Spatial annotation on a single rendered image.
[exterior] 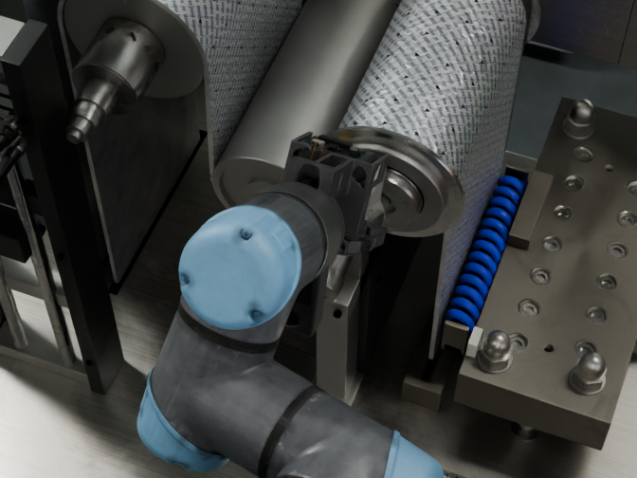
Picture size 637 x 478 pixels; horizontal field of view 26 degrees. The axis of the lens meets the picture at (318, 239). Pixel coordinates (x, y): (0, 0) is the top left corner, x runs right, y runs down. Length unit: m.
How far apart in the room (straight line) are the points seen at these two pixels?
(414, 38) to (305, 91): 0.13
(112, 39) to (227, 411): 0.42
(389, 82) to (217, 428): 0.44
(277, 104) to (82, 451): 0.45
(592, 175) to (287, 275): 0.73
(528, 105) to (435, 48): 1.73
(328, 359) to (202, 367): 0.54
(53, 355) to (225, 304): 0.68
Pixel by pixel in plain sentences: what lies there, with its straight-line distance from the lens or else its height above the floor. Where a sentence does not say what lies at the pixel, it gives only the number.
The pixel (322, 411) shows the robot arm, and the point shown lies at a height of 1.43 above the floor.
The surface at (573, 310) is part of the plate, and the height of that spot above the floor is 1.03.
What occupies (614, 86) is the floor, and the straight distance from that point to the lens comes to 3.08.
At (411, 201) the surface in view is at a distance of 1.24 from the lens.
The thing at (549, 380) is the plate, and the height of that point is 1.03.
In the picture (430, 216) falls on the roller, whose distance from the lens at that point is 1.27.
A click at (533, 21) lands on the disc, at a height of 1.25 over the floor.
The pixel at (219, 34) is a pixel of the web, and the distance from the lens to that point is 1.26.
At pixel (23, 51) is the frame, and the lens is 1.14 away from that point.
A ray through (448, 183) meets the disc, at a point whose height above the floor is 1.28.
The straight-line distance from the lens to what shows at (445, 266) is 1.36.
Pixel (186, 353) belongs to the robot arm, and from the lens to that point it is 0.95.
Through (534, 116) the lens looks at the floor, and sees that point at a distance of 3.00.
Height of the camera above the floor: 2.25
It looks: 55 degrees down
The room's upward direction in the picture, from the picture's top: straight up
